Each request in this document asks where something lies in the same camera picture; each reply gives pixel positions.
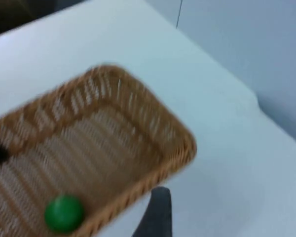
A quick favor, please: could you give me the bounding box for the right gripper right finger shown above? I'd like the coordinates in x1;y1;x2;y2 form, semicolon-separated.
132;186;173;237

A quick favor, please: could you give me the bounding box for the pale brown wicker basket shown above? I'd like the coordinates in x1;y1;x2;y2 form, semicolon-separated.
0;64;197;237

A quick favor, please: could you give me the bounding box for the green ball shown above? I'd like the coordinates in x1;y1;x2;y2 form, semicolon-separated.
44;195;85;234

